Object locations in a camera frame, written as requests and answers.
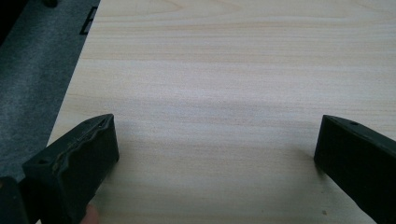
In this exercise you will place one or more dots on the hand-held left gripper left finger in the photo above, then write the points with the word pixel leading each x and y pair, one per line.
pixel 77 161

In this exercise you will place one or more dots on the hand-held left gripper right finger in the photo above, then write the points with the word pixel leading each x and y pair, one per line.
pixel 358 158

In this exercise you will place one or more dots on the black table frame bracket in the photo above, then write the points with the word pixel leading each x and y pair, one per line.
pixel 88 20

